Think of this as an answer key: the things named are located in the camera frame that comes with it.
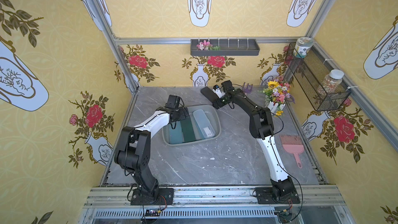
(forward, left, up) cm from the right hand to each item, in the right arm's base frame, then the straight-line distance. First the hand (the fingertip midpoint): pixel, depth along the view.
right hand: (224, 98), depth 113 cm
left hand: (-20, +32, +7) cm, 38 cm away
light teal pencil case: (-30, +31, 0) cm, 43 cm away
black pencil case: (+5, +11, -1) cm, 12 cm away
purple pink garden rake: (+12, -19, -2) cm, 22 cm away
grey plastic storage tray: (-17, +8, +2) cm, 19 cm away
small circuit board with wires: (-69, +36, -3) cm, 78 cm away
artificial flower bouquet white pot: (-8, -30, +15) cm, 34 cm away
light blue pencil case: (-22, +15, +1) cm, 27 cm away
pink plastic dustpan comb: (-33, -39, -1) cm, 51 cm away
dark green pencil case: (-28, +24, +1) cm, 36 cm away
